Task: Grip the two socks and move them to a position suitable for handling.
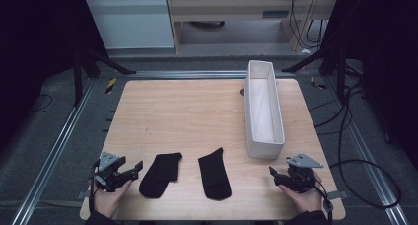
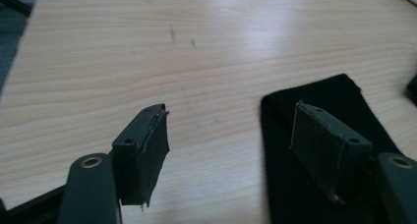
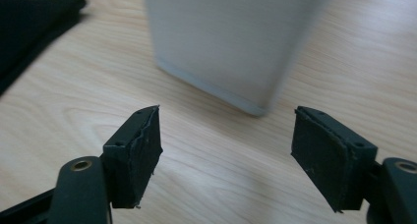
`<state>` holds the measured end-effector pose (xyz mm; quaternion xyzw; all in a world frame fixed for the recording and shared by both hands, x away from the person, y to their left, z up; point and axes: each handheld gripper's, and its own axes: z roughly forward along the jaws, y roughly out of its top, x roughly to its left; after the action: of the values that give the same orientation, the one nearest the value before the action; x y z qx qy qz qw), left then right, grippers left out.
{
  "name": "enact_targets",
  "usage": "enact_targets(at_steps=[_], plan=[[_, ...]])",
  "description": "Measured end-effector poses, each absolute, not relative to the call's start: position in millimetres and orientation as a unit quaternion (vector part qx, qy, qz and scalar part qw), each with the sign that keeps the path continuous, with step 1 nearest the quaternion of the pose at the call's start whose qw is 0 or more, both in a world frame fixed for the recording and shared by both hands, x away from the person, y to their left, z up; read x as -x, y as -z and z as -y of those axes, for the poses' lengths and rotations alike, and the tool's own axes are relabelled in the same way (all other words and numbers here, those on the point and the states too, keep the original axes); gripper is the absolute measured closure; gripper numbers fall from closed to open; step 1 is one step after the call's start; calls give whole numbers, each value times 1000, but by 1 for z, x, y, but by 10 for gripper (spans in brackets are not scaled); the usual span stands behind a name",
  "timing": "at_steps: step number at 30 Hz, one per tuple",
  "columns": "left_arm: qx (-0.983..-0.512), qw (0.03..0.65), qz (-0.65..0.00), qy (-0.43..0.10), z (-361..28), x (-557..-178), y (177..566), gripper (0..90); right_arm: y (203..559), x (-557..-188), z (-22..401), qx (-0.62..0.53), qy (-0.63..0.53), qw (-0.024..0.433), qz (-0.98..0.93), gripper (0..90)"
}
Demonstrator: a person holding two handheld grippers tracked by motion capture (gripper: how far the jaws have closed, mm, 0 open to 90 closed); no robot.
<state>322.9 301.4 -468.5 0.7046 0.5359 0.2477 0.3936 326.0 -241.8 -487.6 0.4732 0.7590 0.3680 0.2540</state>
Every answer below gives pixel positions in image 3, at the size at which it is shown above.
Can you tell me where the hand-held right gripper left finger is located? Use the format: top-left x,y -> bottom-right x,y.
102,104 -> 164,209

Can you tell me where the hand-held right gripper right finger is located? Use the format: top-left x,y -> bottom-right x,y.
290,106 -> 379,214

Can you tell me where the black ribbed knit cloth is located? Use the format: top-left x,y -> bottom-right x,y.
0,0 -> 89,95

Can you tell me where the light grey box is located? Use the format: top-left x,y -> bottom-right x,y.
143,0 -> 332,117

